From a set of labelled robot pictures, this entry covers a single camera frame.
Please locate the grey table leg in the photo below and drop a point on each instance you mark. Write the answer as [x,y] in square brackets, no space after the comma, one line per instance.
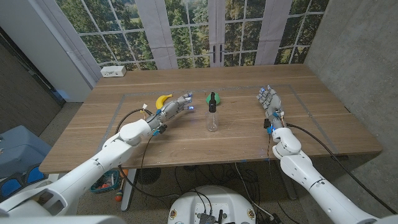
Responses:
[287,180]

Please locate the black spray head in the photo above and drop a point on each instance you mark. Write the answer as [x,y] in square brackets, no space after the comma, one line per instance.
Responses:
[212,102]

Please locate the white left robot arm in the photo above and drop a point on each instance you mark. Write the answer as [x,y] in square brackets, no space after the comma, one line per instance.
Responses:
[109,155]

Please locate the orange toy maraca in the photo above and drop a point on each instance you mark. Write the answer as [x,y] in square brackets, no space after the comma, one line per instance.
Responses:
[118,196]

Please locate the white table leg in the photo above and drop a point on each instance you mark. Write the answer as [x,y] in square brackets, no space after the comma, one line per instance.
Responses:
[128,193]

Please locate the white robot torso base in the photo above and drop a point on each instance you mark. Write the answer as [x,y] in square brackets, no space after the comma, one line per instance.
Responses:
[214,199]

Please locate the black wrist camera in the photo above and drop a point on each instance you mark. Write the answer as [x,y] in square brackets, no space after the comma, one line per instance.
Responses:
[161,129]
[267,124]

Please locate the teal toy basket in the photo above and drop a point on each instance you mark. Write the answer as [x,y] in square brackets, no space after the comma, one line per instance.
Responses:
[104,183]

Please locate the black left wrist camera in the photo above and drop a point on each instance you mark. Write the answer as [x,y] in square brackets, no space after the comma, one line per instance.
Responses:
[161,129]

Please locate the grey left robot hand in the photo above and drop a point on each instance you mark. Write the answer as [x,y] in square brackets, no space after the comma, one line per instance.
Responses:
[169,110]

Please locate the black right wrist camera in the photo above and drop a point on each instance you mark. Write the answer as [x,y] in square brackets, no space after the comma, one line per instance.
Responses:
[267,124]

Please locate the blue grey storage box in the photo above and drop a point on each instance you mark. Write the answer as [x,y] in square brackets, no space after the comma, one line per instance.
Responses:
[21,149]

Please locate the green toy pepper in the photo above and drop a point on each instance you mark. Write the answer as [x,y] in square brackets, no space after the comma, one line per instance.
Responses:
[217,99]

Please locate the yellow toy banana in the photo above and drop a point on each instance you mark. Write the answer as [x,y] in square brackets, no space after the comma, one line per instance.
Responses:
[161,101]

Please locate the printed window backdrop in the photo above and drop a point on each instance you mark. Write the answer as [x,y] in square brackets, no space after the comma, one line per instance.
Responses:
[186,31]

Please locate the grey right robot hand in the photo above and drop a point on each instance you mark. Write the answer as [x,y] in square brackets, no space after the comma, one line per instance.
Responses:
[273,102]

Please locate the black round floor fan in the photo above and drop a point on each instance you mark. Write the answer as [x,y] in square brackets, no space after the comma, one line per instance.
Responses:
[149,175]

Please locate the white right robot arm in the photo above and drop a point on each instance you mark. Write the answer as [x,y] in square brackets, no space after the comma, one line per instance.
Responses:
[311,177]

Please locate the white power strip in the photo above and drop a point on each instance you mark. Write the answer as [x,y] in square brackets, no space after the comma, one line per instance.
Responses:
[113,71]

